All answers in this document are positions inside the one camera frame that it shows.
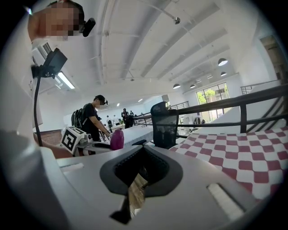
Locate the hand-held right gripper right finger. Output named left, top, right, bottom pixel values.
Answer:
left=132, top=145, right=269, bottom=230

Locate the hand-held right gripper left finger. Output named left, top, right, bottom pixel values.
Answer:
left=56, top=145, right=145, bottom=230

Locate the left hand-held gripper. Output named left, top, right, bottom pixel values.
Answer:
left=61, top=126, right=113, bottom=156

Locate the person's left forearm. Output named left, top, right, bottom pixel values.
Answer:
left=33, top=132, right=73, bottom=159

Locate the red white checkered cloth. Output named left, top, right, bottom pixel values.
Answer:
left=168, top=126, right=288, bottom=201

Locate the white grid-lined table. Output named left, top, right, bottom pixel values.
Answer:
left=122, top=124, right=155, bottom=147

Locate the black mesh office chair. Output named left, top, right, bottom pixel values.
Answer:
left=131, top=101, right=181, bottom=150

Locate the ceiling tube light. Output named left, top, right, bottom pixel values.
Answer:
left=57, top=71, right=76, bottom=90

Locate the dark metal railing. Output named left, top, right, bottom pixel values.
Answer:
left=134, top=83, right=288, bottom=136

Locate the large glass window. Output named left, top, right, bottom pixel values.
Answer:
left=195, top=82, right=231, bottom=123

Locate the black chest-mounted device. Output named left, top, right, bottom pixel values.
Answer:
left=31, top=48, right=68, bottom=80

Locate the person's white shirt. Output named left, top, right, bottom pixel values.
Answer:
left=2, top=9, right=44, bottom=148

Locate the white ceiling air conditioner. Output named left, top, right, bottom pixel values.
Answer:
left=31, top=41, right=54, bottom=66

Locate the person's head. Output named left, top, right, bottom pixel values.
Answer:
left=27, top=0, right=86, bottom=42

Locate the thick black cable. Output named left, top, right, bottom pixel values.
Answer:
left=33, top=76, right=44, bottom=147

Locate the black head-mounted camera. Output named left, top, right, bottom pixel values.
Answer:
left=76, top=2, right=96, bottom=38

